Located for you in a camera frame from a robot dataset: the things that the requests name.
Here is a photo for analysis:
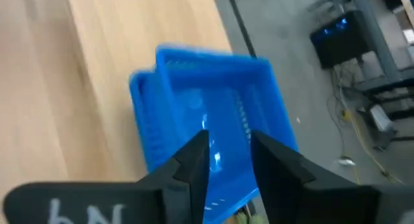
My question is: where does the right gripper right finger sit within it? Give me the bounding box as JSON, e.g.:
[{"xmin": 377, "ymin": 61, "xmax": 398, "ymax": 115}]
[{"xmin": 250, "ymin": 130, "xmax": 414, "ymax": 224}]

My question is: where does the black floor cable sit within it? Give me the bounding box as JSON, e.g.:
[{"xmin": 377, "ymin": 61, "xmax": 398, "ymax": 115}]
[{"xmin": 325, "ymin": 68, "xmax": 349, "ymax": 155}]

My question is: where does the black aluminium cell frame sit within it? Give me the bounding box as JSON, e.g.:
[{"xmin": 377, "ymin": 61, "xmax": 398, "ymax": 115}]
[{"xmin": 224, "ymin": 0, "xmax": 258, "ymax": 58}]

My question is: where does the white plug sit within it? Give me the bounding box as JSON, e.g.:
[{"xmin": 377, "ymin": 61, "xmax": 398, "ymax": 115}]
[{"xmin": 338, "ymin": 156, "xmax": 357, "ymax": 167}]

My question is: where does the grey power adapter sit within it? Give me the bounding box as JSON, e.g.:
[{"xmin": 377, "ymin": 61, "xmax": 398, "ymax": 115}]
[{"xmin": 367, "ymin": 104, "xmax": 398, "ymax": 142}]

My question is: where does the black computer with blue lights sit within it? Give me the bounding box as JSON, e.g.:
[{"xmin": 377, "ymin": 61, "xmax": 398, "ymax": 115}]
[{"xmin": 309, "ymin": 9, "xmax": 372, "ymax": 70}]

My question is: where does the grey metal desk frame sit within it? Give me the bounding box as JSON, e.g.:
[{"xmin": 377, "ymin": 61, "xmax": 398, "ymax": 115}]
[{"xmin": 323, "ymin": 0, "xmax": 414, "ymax": 92}]

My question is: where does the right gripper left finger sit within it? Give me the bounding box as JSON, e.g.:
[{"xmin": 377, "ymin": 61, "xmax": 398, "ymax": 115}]
[{"xmin": 3, "ymin": 129, "xmax": 210, "ymax": 224}]

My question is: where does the yellow floor cable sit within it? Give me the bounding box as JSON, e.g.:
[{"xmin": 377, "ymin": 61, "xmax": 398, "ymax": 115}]
[{"xmin": 342, "ymin": 109, "xmax": 405, "ymax": 186}]

